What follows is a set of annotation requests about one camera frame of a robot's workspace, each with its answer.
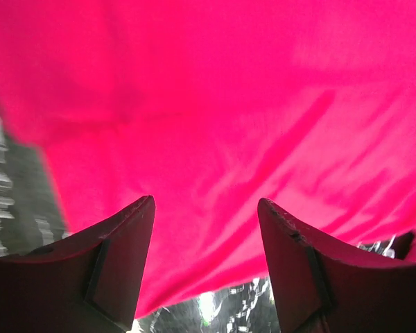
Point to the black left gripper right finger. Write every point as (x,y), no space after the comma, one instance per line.
(322,284)

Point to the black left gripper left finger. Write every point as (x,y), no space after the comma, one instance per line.
(87,282)

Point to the magenta pink t-shirt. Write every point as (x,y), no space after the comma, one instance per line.
(209,106)

